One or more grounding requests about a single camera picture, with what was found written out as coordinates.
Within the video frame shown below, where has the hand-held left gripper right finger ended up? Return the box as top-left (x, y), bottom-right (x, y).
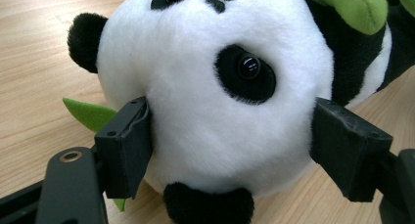
top-left (309, 97), bottom-right (394, 203)

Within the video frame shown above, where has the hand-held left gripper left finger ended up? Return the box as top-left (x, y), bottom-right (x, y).
top-left (94, 95), bottom-right (154, 200)

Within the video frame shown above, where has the panda plush toy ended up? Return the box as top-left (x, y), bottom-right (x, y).
top-left (62, 0), bottom-right (415, 224)

